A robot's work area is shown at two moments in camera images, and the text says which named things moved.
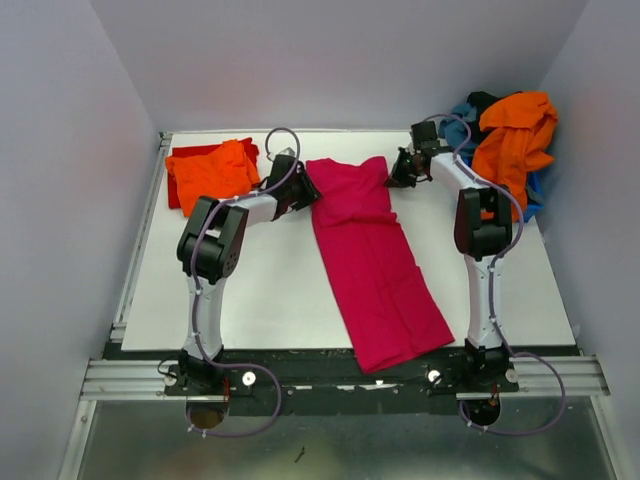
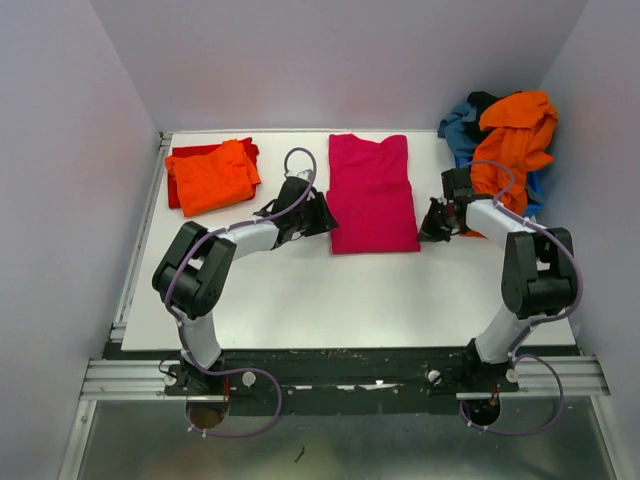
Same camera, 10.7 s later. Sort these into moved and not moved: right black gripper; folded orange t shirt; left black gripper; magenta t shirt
Moved: right black gripper; magenta t shirt; left black gripper
Not moved: folded orange t shirt
